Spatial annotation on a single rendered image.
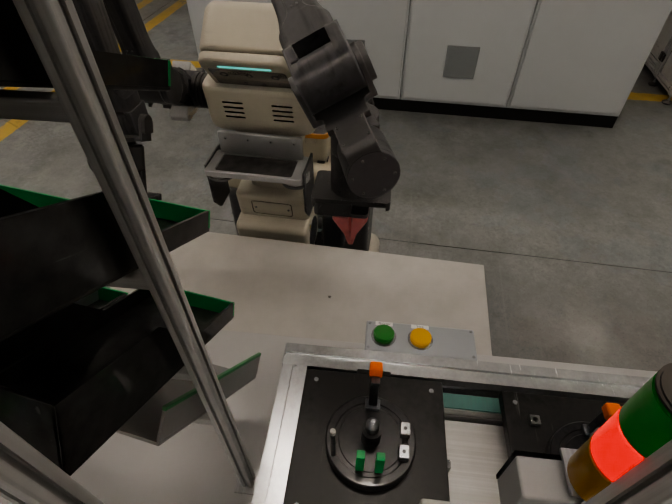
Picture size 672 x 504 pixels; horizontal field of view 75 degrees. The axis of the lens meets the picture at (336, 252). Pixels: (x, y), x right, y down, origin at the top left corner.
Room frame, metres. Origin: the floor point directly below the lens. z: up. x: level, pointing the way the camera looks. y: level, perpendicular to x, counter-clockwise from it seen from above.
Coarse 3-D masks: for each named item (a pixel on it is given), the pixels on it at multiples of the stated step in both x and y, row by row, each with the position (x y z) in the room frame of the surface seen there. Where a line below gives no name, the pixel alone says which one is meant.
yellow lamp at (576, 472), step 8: (584, 448) 0.14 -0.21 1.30; (576, 456) 0.14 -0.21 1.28; (584, 456) 0.13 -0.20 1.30; (568, 464) 0.14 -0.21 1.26; (576, 464) 0.13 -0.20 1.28; (584, 464) 0.13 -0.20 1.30; (592, 464) 0.12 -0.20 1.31; (568, 472) 0.13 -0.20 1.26; (576, 472) 0.13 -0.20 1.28; (584, 472) 0.12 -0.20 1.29; (592, 472) 0.12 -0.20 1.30; (600, 472) 0.12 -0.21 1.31; (576, 480) 0.12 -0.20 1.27; (584, 480) 0.12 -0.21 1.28; (592, 480) 0.12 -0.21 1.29; (600, 480) 0.11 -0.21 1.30; (608, 480) 0.11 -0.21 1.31; (576, 488) 0.12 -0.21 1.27; (584, 488) 0.12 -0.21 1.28; (592, 488) 0.11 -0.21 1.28; (600, 488) 0.11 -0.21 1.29; (584, 496) 0.11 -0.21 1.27; (592, 496) 0.11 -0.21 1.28
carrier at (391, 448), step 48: (336, 384) 0.37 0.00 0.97; (384, 384) 0.37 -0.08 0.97; (432, 384) 0.37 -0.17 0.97; (336, 432) 0.28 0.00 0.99; (384, 432) 0.28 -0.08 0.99; (432, 432) 0.29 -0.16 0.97; (288, 480) 0.22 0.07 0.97; (336, 480) 0.22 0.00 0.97; (384, 480) 0.21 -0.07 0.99; (432, 480) 0.22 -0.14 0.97
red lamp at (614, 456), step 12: (612, 420) 0.14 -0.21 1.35; (600, 432) 0.14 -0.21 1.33; (612, 432) 0.13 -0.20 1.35; (600, 444) 0.13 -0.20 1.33; (612, 444) 0.13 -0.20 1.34; (624, 444) 0.12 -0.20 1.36; (600, 456) 0.13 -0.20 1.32; (612, 456) 0.12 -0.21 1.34; (624, 456) 0.12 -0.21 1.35; (636, 456) 0.11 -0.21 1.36; (600, 468) 0.12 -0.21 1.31; (612, 468) 0.12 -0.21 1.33; (624, 468) 0.11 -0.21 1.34; (612, 480) 0.11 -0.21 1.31
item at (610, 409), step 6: (606, 408) 0.28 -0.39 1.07; (612, 408) 0.28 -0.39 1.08; (618, 408) 0.28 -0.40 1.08; (600, 414) 0.28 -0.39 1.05; (606, 414) 0.27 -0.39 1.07; (612, 414) 0.27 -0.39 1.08; (594, 420) 0.28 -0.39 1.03; (600, 420) 0.28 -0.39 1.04; (606, 420) 0.27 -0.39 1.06; (588, 426) 0.28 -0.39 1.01; (594, 426) 0.28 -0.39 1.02; (600, 426) 0.27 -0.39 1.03
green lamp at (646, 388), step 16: (640, 400) 0.14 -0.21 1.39; (656, 400) 0.13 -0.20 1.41; (624, 416) 0.14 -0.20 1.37; (640, 416) 0.13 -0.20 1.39; (656, 416) 0.12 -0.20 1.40; (624, 432) 0.13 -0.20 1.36; (640, 432) 0.12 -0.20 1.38; (656, 432) 0.12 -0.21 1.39; (640, 448) 0.11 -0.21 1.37; (656, 448) 0.11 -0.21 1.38
